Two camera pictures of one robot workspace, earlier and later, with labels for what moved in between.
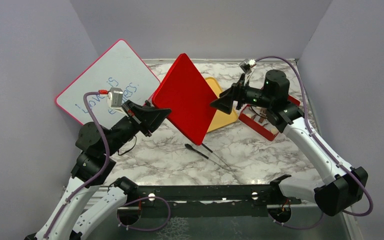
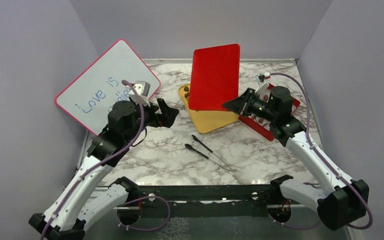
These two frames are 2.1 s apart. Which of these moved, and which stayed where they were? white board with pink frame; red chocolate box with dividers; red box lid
Moved: red box lid
Stayed: white board with pink frame; red chocolate box with dividers
